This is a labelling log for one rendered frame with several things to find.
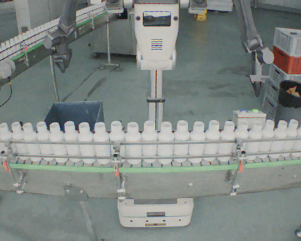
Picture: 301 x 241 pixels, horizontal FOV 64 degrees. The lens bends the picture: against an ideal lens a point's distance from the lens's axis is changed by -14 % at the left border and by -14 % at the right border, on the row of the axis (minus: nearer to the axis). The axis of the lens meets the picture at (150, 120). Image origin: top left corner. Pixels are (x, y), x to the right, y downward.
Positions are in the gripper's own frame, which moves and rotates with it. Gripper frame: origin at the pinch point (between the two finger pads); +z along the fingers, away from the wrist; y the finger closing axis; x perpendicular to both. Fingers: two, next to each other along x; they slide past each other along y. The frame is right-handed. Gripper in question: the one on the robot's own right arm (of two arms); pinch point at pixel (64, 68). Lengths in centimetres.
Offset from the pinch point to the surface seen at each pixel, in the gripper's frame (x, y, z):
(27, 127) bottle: -3.9, 44.1, 5.0
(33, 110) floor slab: -112, -162, 124
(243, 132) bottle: 78, 42, 8
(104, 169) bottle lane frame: 26, 47, 22
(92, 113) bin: 8.6, -14.1, 34.9
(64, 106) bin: -8.2, -13.7, 29.9
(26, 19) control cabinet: -262, -484, 60
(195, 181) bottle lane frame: 61, 46, 28
